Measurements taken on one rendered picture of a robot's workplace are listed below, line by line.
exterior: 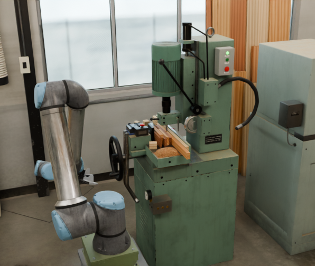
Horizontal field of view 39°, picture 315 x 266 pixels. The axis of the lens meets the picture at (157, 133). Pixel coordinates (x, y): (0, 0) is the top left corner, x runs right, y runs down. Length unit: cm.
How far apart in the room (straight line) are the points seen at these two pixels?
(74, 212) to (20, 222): 179
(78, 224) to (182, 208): 96
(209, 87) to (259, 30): 180
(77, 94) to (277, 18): 269
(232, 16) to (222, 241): 205
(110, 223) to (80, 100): 60
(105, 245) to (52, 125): 63
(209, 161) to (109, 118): 152
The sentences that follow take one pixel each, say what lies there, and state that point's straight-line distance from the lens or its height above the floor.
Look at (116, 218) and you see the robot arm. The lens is 217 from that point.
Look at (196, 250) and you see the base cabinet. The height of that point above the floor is 15.
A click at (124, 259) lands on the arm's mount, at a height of 62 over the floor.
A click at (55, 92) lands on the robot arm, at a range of 211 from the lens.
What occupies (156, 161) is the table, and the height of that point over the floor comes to 87.
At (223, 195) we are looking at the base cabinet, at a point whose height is 53.
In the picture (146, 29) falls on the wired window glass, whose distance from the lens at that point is 409.
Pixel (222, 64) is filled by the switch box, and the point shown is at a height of 139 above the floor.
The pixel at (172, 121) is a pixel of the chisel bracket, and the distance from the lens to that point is 282.
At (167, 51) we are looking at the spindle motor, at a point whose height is 147.
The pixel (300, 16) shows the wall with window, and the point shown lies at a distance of 477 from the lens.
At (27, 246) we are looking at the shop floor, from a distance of 356.
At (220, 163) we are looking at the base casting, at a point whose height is 77.
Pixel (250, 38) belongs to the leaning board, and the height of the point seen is 128.
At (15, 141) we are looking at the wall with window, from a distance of 403.
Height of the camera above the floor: 198
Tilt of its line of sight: 21 degrees down
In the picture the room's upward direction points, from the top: 1 degrees counter-clockwise
